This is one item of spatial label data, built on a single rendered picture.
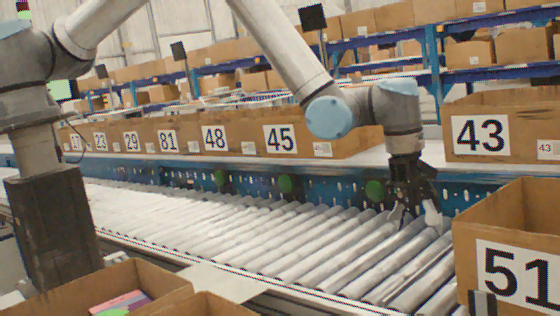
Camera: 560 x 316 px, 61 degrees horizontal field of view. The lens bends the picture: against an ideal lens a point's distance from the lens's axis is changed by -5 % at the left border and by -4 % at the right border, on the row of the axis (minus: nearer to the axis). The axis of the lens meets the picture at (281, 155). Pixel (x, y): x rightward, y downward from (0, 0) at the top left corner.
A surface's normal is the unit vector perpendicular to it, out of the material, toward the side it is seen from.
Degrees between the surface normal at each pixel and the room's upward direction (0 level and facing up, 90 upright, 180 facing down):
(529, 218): 90
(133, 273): 90
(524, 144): 91
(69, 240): 90
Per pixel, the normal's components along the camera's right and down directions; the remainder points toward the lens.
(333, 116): -0.29, 0.27
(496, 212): 0.62, 0.04
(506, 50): -0.73, 0.25
